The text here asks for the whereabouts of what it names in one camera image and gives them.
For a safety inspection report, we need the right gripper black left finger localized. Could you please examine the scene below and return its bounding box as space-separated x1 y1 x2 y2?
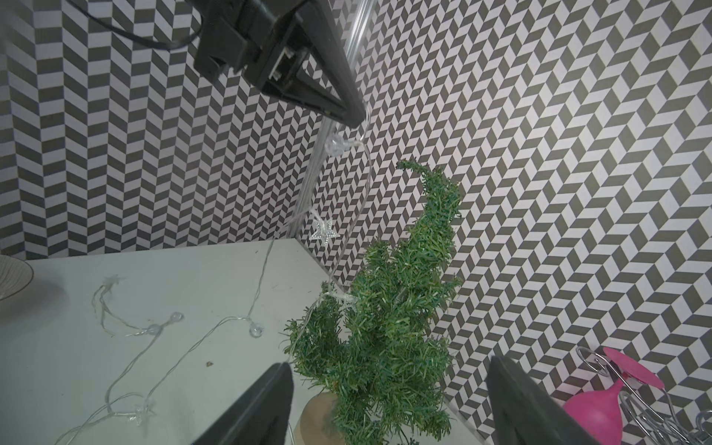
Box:
194 363 294 445

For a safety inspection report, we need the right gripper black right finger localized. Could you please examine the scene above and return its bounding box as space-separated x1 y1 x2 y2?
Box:
486 355 597 445

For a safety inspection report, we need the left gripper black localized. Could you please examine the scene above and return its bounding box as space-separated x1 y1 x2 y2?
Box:
191 0 366 128

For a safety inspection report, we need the clear string light wire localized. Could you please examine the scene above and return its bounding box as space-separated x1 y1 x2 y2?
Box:
52 121 379 445

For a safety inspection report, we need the small green christmas tree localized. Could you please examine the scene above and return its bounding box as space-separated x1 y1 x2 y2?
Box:
285 161 462 444

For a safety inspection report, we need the pink plastic wine glass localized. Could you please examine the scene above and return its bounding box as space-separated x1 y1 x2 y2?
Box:
563 347 666 445

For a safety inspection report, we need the pink ribbed glass plate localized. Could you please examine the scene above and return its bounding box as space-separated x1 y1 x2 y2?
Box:
0 255 34 300

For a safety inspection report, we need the left corner metal post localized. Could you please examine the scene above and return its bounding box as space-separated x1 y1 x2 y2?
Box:
289 0 378 237

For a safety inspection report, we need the chrome wire glass rack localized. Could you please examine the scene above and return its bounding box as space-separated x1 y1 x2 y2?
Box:
575 344 712 445

